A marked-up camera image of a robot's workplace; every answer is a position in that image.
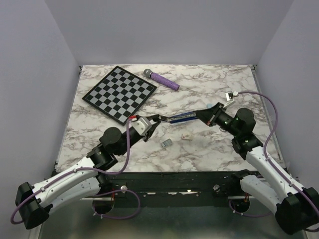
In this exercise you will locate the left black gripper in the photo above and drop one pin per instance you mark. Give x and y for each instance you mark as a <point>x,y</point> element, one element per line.
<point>149,133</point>

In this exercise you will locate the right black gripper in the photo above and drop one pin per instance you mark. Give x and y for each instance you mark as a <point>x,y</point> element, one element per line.
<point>206,115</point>

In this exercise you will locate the grey staple tray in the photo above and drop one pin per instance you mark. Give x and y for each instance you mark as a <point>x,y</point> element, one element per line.
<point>166,143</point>

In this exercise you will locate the white staple box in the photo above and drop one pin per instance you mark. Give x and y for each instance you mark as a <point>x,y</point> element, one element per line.
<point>186,136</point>

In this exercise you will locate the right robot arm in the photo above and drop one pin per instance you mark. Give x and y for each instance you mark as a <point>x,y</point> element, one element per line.
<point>295,207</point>

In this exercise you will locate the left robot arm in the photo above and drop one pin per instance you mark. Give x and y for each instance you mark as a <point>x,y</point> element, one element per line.
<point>34,202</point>

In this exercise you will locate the black and silver chessboard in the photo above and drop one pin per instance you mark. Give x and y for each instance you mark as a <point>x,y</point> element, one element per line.
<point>119,94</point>

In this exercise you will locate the purple glitter toy microphone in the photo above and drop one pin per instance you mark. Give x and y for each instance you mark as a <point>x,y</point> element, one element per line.
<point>161,80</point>

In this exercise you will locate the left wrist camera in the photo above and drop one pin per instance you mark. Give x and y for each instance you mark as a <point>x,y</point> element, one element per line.
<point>141,127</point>

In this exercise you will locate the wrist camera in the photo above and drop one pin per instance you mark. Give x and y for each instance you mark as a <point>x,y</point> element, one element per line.
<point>141,127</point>
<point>230,98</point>

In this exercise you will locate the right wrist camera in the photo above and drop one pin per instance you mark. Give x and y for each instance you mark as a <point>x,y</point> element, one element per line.
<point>230,98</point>

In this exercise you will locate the aluminium mounting rail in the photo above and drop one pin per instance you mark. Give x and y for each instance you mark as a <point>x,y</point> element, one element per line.
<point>160,190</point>

